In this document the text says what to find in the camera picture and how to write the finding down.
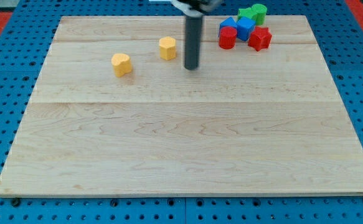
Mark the blue triangular block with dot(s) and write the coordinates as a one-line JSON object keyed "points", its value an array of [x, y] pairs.
{"points": [[228, 22]]}

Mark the blue cube block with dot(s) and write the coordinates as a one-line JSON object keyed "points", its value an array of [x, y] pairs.
{"points": [[245, 27]]}

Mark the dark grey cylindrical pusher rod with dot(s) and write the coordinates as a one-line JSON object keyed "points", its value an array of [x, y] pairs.
{"points": [[192, 40]]}

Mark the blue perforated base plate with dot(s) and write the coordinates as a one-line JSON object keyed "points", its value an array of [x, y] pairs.
{"points": [[24, 43]]}

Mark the green star block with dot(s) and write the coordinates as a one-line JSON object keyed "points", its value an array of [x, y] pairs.
{"points": [[247, 13]]}

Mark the light wooden board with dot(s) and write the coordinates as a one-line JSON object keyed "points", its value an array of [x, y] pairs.
{"points": [[246, 123]]}

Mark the red star block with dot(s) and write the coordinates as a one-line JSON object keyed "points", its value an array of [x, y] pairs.
{"points": [[260, 38]]}

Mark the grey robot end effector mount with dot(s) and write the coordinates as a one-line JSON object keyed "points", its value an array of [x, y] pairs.
{"points": [[196, 8]]}

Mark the green cylinder block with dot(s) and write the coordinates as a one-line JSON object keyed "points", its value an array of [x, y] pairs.
{"points": [[260, 10]]}

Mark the red cylinder block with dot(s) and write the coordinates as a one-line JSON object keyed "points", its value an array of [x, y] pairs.
{"points": [[227, 37]]}

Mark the yellow heart block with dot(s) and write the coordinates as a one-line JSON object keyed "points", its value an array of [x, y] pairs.
{"points": [[121, 64]]}

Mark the yellow hexagon block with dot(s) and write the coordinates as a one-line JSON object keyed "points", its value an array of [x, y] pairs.
{"points": [[167, 48]]}

